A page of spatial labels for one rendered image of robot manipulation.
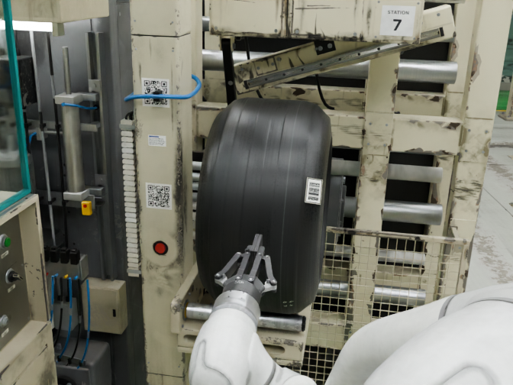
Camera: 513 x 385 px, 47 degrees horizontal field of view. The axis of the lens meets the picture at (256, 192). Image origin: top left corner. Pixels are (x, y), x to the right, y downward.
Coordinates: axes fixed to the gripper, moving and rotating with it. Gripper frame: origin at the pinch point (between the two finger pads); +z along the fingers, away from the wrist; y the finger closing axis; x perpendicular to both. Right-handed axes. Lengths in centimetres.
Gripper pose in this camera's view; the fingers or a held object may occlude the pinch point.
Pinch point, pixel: (256, 247)
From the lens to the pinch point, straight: 130.7
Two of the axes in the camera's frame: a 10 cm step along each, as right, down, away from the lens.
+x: -0.1, 8.8, 4.8
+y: -9.8, -0.9, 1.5
